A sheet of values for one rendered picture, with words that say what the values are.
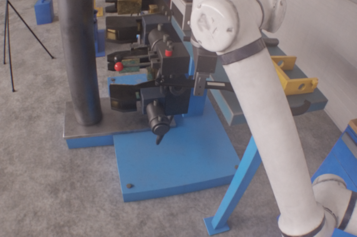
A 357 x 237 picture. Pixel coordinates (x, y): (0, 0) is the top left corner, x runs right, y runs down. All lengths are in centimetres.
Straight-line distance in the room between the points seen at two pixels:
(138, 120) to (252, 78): 161
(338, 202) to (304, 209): 19
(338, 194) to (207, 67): 50
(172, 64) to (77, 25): 69
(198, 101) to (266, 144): 155
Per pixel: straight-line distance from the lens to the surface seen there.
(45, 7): 419
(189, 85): 74
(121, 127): 195
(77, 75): 170
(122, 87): 167
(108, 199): 177
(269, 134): 47
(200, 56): 63
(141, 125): 196
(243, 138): 220
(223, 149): 191
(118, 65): 103
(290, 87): 88
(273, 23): 53
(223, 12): 40
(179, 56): 104
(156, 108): 151
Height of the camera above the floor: 155
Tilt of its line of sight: 40 degrees down
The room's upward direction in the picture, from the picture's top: 7 degrees clockwise
